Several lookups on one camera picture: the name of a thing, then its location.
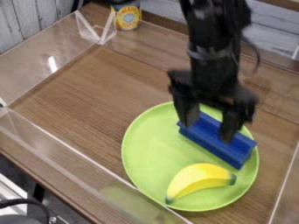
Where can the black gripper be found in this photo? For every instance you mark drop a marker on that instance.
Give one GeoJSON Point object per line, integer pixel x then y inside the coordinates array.
{"type": "Point", "coordinates": [211, 82]}

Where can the yellow toy banana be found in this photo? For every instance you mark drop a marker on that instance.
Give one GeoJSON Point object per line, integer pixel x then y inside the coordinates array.
{"type": "Point", "coordinates": [198, 177]}

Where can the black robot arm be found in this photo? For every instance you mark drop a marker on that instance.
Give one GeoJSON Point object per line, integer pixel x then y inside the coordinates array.
{"type": "Point", "coordinates": [215, 24]}

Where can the green round plate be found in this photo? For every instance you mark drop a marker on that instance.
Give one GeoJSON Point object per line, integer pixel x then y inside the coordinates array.
{"type": "Point", "coordinates": [155, 152]}

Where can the blue star-shaped block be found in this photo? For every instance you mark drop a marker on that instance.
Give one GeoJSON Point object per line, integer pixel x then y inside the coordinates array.
{"type": "Point", "coordinates": [204, 133]}

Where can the yellow labelled tin can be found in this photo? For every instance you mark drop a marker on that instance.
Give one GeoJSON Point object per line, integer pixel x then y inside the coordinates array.
{"type": "Point", "coordinates": [128, 13]}

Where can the clear acrylic corner bracket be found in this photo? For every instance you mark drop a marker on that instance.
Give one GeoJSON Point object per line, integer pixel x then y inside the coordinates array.
{"type": "Point", "coordinates": [98, 34]}

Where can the clear acrylic front wall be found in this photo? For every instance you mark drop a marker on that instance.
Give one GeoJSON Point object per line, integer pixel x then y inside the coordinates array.
{"type": "Point", "coordinates": [64, 141]}

